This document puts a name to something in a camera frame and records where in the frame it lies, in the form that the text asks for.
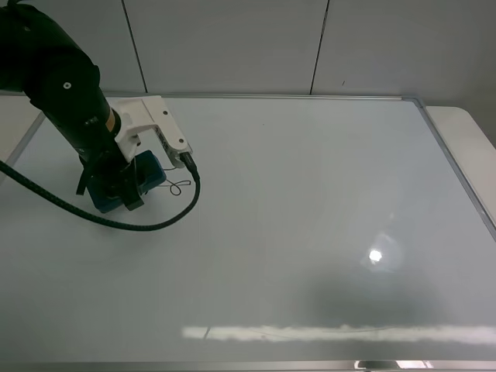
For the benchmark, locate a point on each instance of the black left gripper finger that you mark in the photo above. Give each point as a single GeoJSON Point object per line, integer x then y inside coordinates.
{"type": "Point", "coordinates": [131, 197]}
{"type": "Point", "coordinates": [91, 173]}

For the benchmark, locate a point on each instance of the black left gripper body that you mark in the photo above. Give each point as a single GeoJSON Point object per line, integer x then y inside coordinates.
{"type": "Point", "coordinates": [116, 170]}

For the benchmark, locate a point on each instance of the teal whiteboard eraser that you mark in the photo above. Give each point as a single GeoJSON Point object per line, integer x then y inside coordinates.
{"type": "Point", "coordinates": [149, 174]}

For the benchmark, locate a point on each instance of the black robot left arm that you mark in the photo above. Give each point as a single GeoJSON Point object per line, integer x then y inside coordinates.
{"type": "Point", "coordinates": [39, 59]}

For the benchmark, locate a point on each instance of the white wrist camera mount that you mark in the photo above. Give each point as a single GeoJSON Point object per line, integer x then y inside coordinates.
{"type": "Point", "coordinates": [140, 114]}

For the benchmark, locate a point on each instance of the white whiteboard with aluminium frame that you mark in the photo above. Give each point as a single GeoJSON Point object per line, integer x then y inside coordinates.
{"type": "Point", "coordinates": [330, 234]}

